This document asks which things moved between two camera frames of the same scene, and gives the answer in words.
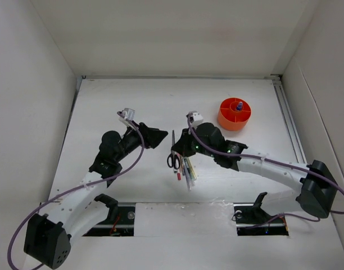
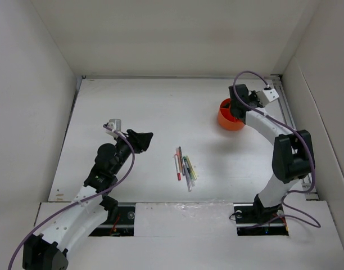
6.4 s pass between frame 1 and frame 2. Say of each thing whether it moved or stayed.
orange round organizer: stayed
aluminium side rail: stayed
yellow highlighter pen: stayed
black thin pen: stayed
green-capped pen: stayed
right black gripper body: moved
